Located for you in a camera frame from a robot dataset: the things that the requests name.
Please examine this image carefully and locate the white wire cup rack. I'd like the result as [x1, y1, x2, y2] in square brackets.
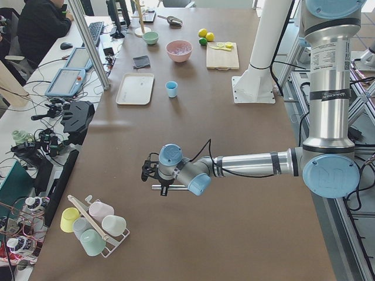
[82, 196, 131, 258]

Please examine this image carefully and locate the seated person in black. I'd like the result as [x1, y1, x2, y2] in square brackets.
[17, 0, 73, 68]

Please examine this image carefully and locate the yellow plastic cup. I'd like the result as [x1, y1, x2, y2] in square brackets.
[60, 207, 80, 233]

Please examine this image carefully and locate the light blue plastic cup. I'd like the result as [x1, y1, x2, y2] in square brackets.
[165, 81, 178, 98]

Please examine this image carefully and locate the grey folded cloth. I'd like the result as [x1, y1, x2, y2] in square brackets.
[132, 55, 151, 69]

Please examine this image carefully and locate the aluminium frame post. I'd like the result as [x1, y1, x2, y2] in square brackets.
[68, 0, 110, 90]

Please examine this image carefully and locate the pink plastic cup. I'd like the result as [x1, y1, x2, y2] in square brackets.
[88, 201, 114, 224]

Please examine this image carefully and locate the wooden cutting board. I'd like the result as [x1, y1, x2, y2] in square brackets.
[206, 42, 240, 70]

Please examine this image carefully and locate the wooden cup tree stand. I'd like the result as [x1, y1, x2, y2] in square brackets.
[132, 0, 151, 37]

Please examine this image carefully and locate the metal ice scoop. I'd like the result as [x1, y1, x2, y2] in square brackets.
[158, 15, 183, 27]

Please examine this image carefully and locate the yellow lemon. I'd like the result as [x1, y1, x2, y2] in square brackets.
[205, 32, 215, 42]
[198, 28, 207, 37]

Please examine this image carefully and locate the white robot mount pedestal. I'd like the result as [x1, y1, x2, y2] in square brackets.
[232, 0, 294, 104]

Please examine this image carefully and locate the cream rabbit tray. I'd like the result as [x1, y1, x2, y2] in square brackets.
[115, 73, 154, 105]

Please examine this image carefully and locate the green lime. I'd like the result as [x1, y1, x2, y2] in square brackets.
[199, 37, 207, 46]

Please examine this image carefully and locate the green plastic cup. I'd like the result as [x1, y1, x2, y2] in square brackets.
[80, 229, 106, 256]

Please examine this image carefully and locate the black computer mouse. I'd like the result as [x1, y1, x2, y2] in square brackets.
[60, 42, 73, 50]

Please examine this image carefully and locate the wooden rack handle bar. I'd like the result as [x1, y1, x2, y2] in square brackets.
[67, 195, 109, 241]

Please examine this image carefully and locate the blue teach pendant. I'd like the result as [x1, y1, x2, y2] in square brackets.
[65, 47, 93, 71]
[45, 68, 86, 97]

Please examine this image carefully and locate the metal muddler with black tip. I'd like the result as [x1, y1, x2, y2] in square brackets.
[151, 185, 188, 191]

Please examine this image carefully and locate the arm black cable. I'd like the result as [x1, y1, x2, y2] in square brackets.
[187, 138, 276, 179]

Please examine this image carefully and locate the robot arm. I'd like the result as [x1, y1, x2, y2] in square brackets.
[154, 1, 363, 198]

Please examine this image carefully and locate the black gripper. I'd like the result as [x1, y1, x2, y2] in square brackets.
[158, 176, 173, 196]

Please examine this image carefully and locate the black keyboard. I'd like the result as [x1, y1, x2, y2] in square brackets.
[88, 22, 104, 47]

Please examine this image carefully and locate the green bowl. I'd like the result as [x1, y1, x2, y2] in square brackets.
[142, 31, 159, 45]

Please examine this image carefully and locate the grey plastic cup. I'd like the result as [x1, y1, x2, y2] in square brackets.
[73, 217, 92, 240]

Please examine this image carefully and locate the pink ice bowl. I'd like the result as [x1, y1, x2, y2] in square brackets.
[166, 40, 193, 63]

